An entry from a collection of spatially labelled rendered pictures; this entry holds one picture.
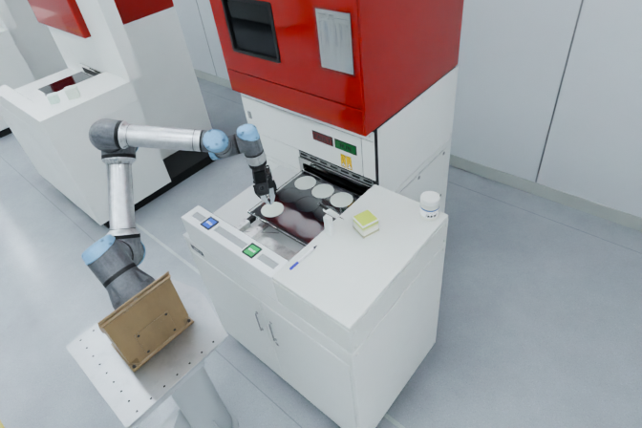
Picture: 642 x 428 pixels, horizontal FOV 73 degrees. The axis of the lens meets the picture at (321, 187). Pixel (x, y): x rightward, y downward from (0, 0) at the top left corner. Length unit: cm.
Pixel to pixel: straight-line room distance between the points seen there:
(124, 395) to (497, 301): 194
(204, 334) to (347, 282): 54
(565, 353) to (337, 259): 145
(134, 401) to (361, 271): 84
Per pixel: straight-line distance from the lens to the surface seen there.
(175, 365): 165
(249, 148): 163
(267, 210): 192
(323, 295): 149
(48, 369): 304
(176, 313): 165
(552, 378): 255
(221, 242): 175
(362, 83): 159
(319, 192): 196
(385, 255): 158
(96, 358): 180
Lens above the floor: 214
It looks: 39 degrees down
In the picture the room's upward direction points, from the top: 8 degrees counter-clockwise
